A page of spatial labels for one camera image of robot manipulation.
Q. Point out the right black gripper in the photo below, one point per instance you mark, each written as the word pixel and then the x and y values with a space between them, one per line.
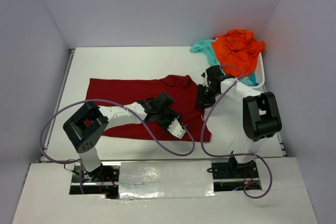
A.
pixel 201 98

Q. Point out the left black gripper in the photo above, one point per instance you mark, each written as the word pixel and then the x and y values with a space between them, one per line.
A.
pixel 173 115

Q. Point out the dark red t shirt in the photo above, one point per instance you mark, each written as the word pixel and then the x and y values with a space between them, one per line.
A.
pixel 181 89

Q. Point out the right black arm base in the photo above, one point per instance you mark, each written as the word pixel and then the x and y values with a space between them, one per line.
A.
pixel 229 175

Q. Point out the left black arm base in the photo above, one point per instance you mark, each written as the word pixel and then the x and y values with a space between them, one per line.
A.
pixel 104 181

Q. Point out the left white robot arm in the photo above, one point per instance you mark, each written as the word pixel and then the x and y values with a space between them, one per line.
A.
pixel 86 126

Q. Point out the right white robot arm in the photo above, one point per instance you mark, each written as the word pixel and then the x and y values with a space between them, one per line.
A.
pixel 260 115

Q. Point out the teal t shirt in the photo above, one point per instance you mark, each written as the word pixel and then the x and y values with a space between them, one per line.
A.
pixel 205 47

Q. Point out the orange t shirt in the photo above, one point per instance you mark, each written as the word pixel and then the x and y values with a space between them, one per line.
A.
pixel 237 52

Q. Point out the white laundry basket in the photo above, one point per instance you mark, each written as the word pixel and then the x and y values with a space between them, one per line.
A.
pixel 259 73

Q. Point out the shiny taped white panel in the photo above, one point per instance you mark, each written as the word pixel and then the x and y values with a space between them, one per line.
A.
pixel 153 180

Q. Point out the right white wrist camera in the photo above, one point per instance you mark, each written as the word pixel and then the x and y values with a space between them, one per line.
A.
pixel 204 75

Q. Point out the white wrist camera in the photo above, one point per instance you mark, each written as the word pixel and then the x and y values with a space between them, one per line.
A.
pixel 204 75
pixel 176 129

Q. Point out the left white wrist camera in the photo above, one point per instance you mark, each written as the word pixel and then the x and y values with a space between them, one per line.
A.
pixel 176 129

